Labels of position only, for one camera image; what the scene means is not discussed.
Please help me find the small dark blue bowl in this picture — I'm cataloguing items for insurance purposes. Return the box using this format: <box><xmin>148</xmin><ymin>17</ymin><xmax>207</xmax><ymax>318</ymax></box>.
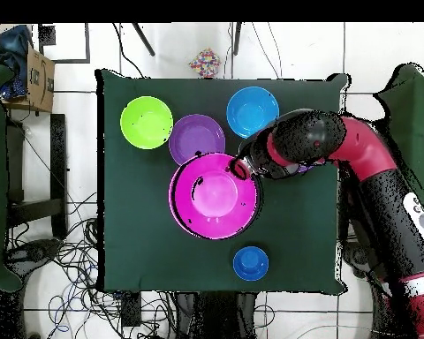
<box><xmin>232</xmin><ymin>245</ymin><xmax>270</xmax><ymax>283</ymax></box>

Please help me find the large blue bowl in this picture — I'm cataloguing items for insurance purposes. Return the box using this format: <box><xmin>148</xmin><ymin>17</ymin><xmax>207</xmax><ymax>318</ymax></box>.
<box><xmin>225</xmin><ymin>86</ymin><xmax>281</xmax><ymax>141</ymax></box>

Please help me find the large pink bowl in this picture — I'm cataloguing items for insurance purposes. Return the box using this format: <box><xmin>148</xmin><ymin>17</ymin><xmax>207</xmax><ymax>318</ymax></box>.
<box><xmin>168</xmin><ymin>151</ymin><xmax>263</xmax><ymax>242</ymax></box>

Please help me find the blue cloth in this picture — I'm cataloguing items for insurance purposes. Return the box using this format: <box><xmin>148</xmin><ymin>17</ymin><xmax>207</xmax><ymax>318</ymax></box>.
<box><xmin>0</xmin><ymin>24</ymin><xmax>34</xmax><ymax>102</ymax></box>

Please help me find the multicoloured bundle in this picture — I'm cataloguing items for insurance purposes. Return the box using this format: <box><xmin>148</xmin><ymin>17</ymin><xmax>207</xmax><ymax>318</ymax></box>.
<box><xmin>188</xmin><ymin>47</ymin><xmax>222</xmax><ymax>79</ymax></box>

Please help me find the black bench frame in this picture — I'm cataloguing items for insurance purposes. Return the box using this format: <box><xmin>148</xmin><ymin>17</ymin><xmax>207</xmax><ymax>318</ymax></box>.
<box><xmin>5</xmin><ymin>112</ymin><xmax>71</xmax><ymax>241</ymax></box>

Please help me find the dark green table cloth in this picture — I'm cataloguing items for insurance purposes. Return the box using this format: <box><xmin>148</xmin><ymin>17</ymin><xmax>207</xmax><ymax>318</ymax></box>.
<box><xmin>95</xmin><ymin>68</ymin><xmax>351</xmax><ymax>294</ymax></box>

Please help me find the large green bowl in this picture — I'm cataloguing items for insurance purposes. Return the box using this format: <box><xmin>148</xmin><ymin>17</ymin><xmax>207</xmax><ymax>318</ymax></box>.
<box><xmin>119</xmin><ymin>95</ymin><xmax>175</xmax><ymax>151</ymax></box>

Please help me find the cardboard box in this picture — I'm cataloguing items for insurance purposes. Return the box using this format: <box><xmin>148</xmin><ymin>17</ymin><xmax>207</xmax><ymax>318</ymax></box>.
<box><xmin>0</xmin><ymin>43</ymin><xmax>57</xmax><ymax>114</ymax></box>

